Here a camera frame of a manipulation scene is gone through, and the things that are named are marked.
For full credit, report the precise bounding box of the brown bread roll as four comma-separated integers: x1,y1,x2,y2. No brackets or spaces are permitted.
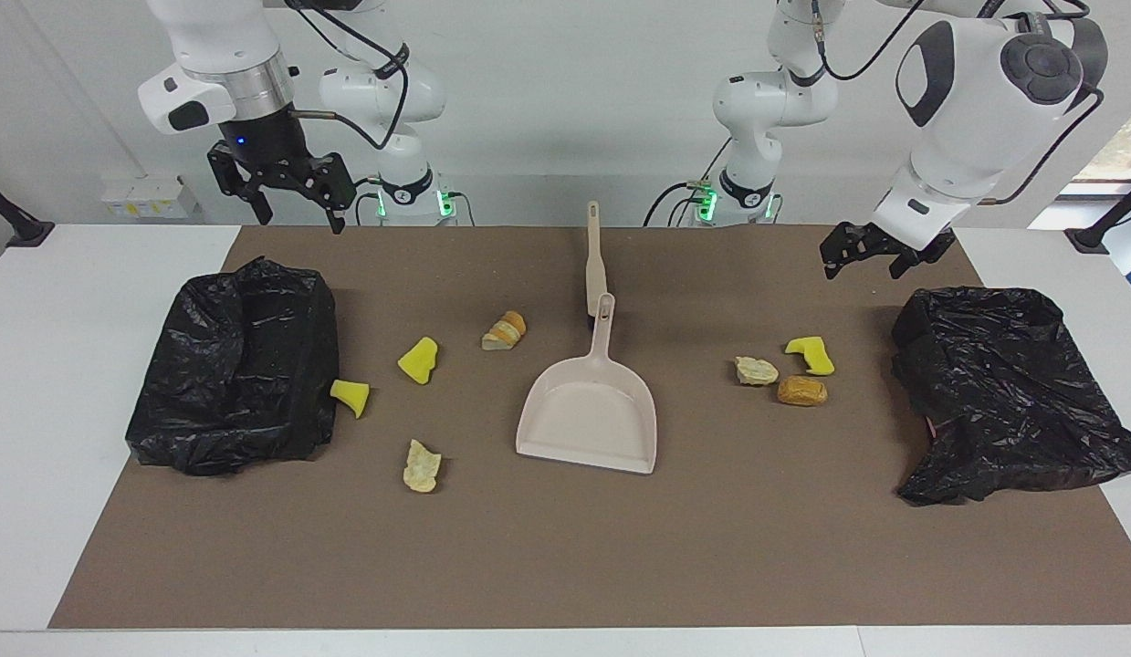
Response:
777,375,829,408

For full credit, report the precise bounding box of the yellow and green sponge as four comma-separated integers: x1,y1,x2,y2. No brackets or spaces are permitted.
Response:
784,336,837,377

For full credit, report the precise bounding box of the yellow sponge chunk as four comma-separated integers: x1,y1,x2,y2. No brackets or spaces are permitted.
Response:
397,336,440,386

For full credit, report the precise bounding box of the black clamp stand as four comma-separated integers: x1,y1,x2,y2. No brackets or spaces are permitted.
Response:
0,175,55,249
1064,178,1131,255

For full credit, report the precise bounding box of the beige hand brush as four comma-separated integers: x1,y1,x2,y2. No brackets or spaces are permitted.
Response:
583,201,613,331

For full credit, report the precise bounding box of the brown table mat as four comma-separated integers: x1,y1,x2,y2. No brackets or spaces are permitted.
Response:
49,225,1131,629

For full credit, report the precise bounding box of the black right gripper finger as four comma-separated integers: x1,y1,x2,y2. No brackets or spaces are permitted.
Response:
311,153,358,235
207,141,274,226

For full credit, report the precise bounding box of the window with frame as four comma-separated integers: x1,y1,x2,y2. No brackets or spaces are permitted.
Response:
1058,100,1131,197

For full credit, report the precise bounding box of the striped croissant piece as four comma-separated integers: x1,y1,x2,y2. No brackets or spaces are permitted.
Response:
481,310,528,352

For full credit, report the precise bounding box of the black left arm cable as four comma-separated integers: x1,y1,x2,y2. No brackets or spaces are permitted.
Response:
807,0,1106,206

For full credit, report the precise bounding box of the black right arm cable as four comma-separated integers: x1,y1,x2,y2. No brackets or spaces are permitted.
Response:
285,0,411,151

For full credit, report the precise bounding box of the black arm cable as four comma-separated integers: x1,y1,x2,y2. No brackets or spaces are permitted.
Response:
807,0,1106,206
285,0,411,151

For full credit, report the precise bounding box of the yellow sponge wedge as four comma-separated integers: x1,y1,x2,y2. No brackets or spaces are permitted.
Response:
330,379,372,420

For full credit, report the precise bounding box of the black bag lined bin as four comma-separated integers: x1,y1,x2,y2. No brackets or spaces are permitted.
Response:
891,287,1131,507
125,256,340,477

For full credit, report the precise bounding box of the beige plastic dustpan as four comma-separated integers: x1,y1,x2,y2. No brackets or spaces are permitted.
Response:
515,292,658,475

